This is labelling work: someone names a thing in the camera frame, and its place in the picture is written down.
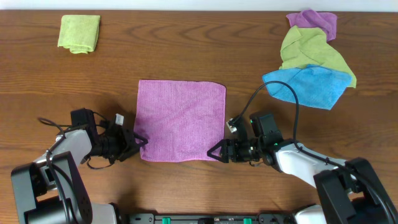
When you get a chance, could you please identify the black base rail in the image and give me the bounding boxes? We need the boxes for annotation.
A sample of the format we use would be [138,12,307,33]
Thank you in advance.
[127,213,297,224]

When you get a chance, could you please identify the purple crumpled microfiber cloth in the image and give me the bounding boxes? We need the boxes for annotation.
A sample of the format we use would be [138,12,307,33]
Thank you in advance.
[286,9,338,41]

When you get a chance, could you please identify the folded green microfiber cloth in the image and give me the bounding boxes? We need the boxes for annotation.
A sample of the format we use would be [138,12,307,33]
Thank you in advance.
[57,15,101,54]

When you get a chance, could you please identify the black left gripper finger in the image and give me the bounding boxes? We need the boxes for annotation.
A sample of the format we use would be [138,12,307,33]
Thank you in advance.
[133,132,148,146]
[119,144,144,162]

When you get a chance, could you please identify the green crumpled microfiber cloth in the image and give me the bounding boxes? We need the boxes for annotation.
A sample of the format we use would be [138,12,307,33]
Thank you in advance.
[280,26,357,88]

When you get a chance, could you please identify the pink microfiber cloth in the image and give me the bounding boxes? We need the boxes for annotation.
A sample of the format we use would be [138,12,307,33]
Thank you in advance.
[134,80,226,162]

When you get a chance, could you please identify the blue microfiber cloth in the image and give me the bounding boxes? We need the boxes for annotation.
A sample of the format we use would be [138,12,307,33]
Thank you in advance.
[262,65,352,110]

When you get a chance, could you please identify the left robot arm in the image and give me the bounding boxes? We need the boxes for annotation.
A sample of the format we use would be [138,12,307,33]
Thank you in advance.
[11,124,148,223]

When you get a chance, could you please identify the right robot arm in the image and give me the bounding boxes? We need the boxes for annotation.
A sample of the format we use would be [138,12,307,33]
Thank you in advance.
[207,138,397,223]

